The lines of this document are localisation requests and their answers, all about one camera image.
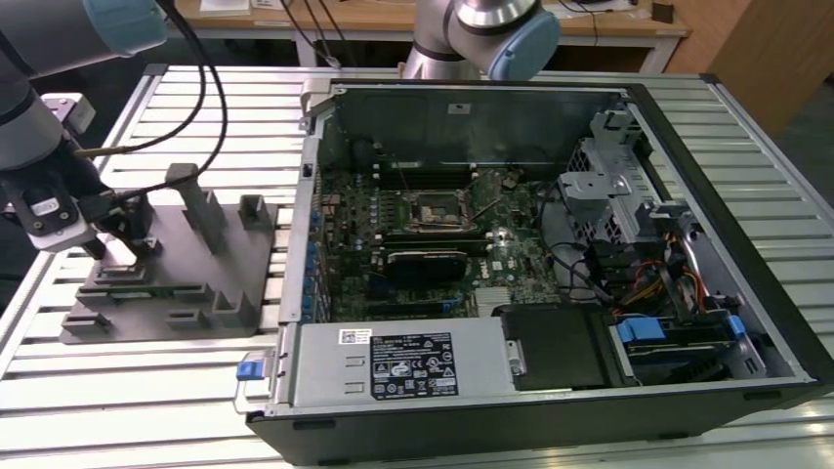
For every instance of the silver CPU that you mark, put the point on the silver CPU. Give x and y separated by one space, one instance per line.
119 273

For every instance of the thin metal locking lever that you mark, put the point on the thin metal locking lever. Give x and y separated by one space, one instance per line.
405 181

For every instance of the CPU socket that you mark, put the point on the CPU socket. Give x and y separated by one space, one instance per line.
436 209

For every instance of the green RAM stick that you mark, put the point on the green RAM stick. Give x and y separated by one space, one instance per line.
141 291

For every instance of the grey parts rack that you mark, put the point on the grey parts rack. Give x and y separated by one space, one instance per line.
195 273

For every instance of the blue case latch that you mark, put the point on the blue case latch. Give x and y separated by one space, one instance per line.
249 370

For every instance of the wooden desk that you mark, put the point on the wooden desk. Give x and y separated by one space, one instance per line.
229 22

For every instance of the white paper box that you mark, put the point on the white paper box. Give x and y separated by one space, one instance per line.
225 6

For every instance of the silver power supply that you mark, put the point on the silver power supply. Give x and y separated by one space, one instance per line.
326 371

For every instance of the RAM slot white clips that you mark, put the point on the RAM slot white clips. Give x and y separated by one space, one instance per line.
430 245
430 235
430 167
430 176

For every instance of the RAM slot black clips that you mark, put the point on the RAM slot black clips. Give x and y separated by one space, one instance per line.
430 240
430 181
430 172
430 250

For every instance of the black graphics card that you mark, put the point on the black graphics card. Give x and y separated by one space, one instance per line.
424 268

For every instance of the silver chipset heatsink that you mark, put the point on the silver chipset heatsink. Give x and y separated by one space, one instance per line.
496 302

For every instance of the green motherboard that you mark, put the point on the green motherboard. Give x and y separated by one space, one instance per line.
521 220

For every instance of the black PC case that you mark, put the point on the black PC case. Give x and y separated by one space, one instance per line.
457 439

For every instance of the black plastic shroud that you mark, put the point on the black plastic shroud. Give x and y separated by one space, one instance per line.
561 347

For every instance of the silver metal drive cage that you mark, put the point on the silver metal drive cage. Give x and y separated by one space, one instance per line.
606 156

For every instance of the hard disk in blue carrier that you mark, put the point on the hard disk in blue carrier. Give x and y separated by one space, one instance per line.
640 329

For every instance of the small dark box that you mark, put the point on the small dark box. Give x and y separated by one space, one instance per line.
664 12

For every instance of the wooden cabinet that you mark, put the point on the wooden cabinet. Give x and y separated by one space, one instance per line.
769 58

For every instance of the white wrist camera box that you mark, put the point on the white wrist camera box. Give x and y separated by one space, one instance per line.
53 220

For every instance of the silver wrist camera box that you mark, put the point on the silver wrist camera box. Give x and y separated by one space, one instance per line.
69 115

